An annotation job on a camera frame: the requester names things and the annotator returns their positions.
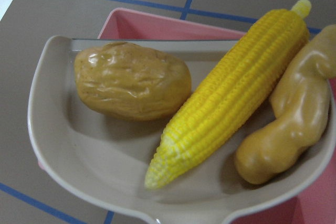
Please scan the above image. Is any brown toy potato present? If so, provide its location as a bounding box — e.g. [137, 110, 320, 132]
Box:
[74, 41, 192, 121]

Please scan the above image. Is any yellow toy corn cob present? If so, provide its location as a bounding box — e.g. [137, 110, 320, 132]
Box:
[144, 0, 311, 189]

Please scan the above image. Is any beige plastic dustpan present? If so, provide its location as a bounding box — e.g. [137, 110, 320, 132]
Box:
[28, 36, 335, 223]

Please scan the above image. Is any tan toy ginger root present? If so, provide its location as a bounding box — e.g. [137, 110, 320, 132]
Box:
[235, 25, 335, 185]

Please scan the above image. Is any pink plastic bin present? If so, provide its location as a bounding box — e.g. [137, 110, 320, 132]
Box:
[38, 7, 336, 224]

